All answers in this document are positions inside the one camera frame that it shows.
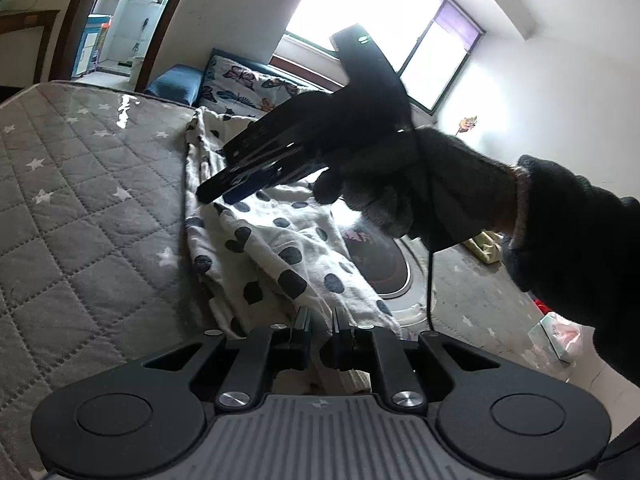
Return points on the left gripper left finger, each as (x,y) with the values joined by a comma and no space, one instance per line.
(260,357)

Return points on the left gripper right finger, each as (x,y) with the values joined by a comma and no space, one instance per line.
(380,353)

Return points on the grey quilted star table cover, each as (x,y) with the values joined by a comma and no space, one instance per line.
(96,269)

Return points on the butterfly print cushion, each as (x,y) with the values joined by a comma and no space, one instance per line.
(233,88)

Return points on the dark wooden console table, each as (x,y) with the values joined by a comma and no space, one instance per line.
(25,37)

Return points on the tissue pack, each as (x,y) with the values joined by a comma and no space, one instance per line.
(559,338)

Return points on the blue sofa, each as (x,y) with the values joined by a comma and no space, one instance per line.
(193,86)

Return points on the black gloved right hand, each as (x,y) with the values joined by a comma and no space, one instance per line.
(425,184)

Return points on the colourful pinwheel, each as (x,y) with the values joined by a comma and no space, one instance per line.
(467,124)

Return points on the yellow folded cloth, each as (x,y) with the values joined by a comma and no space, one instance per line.
(486,247)

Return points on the white navy polka dot garment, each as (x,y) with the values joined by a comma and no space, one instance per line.
(269,255)

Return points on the black round induction cooktop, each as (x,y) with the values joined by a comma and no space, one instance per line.
(378,258)

